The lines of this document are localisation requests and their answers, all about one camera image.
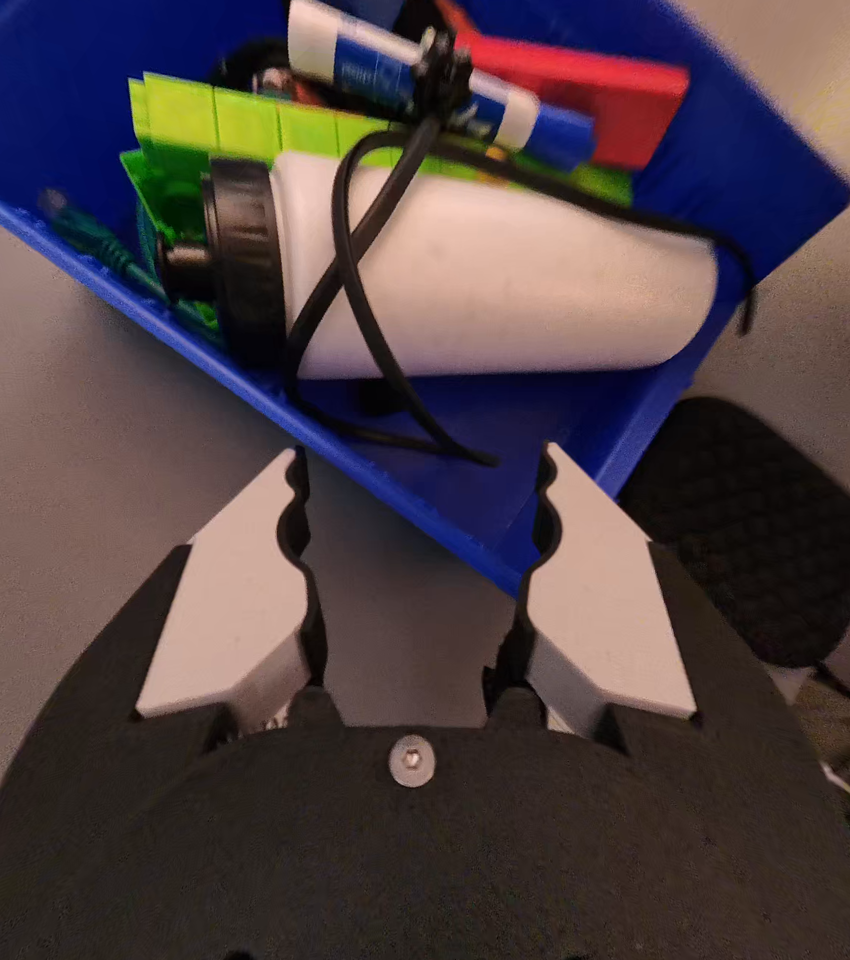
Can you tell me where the blue and white tube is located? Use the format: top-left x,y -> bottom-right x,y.
286,0 -> 595,170

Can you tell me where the green cable with plug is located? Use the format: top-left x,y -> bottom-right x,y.
38,187 -> 171,301

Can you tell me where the dark green plastic plate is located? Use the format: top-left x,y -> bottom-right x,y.
119,146 -> 635,354

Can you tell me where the red box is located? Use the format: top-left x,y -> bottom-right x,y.
436,0 -> 691,170

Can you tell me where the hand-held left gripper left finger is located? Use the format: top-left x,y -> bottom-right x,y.
134,447 -> 329,735

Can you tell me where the lime green ridged plate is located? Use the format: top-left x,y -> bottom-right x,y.
128,71 -> 411,170

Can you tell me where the blue plastic bin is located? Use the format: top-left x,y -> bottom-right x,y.
0,0 -> 850,597

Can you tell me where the black office chair seat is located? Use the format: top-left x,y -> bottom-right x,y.
620,396 -> 850,669

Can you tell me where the white bottle with black cap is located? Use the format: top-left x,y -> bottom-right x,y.
158,153 -> 720,380

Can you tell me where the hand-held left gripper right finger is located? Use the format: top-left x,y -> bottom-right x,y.
483,441 -> 699,740

